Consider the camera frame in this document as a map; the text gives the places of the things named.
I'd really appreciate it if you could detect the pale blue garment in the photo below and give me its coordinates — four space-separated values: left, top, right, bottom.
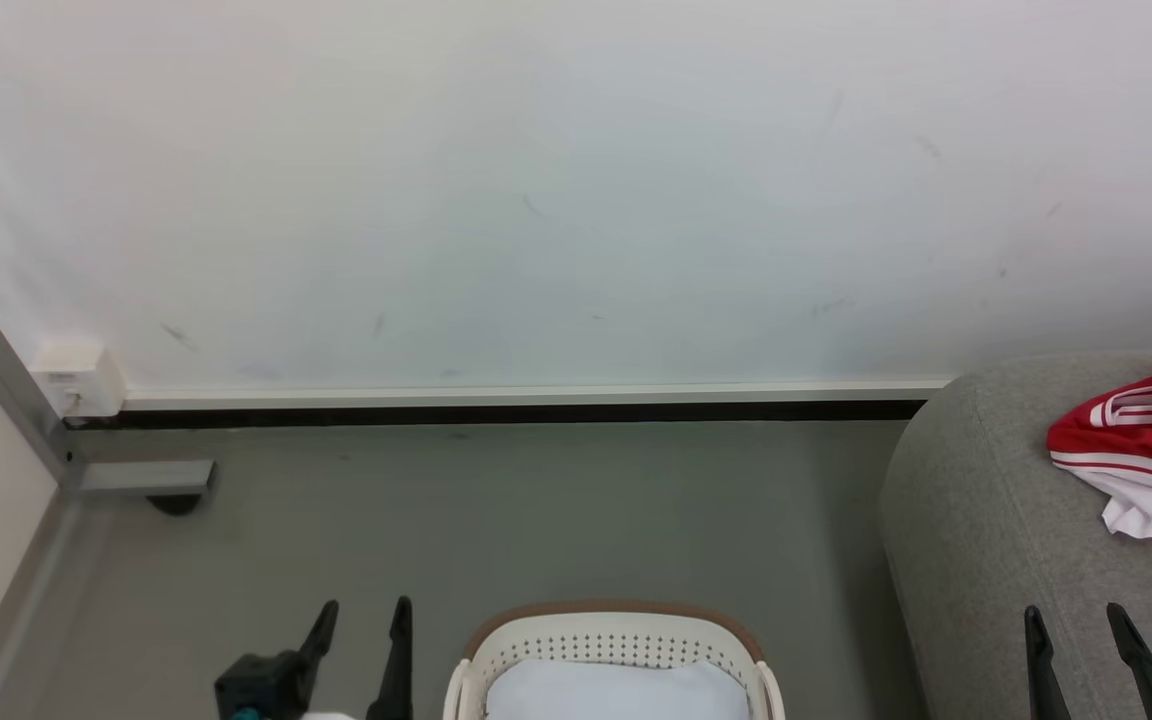
484 658 752 720

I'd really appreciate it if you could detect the grey fabric sofa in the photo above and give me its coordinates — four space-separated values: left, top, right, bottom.
878 352 1152 720

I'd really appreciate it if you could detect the cream perforated laundry basket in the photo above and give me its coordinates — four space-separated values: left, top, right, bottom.
442 600 787 720

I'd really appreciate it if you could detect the white wall box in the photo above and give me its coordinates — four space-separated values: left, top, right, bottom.
30 340 127 419

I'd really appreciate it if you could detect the red and white garment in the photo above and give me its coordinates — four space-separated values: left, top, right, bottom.
1046 319 1152 544

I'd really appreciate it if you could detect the black and white baseboard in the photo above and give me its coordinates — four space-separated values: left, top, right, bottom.
66 378 954 432

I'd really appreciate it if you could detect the grey metal partition frame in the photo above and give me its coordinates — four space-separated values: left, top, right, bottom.
0 282 216 497

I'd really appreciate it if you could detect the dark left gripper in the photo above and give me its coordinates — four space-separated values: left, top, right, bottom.
214 596 415 720

